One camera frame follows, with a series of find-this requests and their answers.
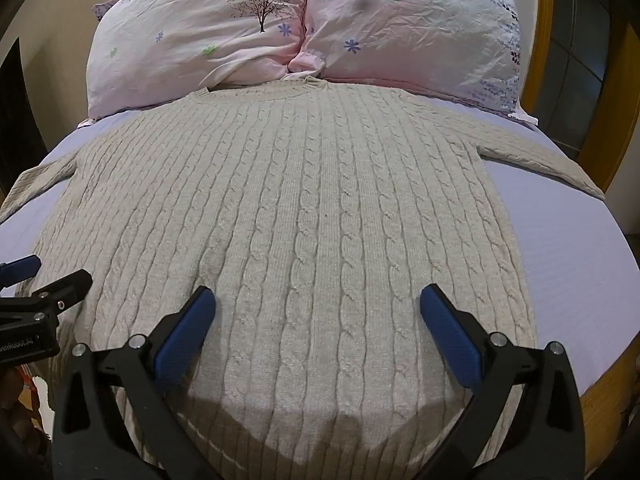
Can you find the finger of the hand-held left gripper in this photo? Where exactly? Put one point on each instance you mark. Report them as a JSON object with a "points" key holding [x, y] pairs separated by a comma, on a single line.
{"points": [[20, 267], [60, 292]]}

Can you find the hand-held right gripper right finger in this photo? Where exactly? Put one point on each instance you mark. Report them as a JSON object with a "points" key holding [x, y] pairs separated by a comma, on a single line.
{"points": [[450, 332]]}

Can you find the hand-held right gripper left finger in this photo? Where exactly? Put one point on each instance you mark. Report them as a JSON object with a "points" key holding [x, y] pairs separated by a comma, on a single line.
{"points": [[184, 330]]}

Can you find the lavender bed sheet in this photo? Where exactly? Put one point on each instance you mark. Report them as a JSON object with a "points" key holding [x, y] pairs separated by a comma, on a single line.
{"points": [[565, 240]]}

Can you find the pink tree-print pillow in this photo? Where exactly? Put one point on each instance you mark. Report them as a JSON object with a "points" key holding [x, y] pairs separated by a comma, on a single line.
{"points": [[195, 35]]}

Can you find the pink flower-print pillow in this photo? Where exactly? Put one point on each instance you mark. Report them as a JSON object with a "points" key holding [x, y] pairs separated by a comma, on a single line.
{"points": [[415, 25]]}

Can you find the wooden bed frame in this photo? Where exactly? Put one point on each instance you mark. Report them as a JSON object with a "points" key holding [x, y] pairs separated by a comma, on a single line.
{"points": [[607, 400]]}

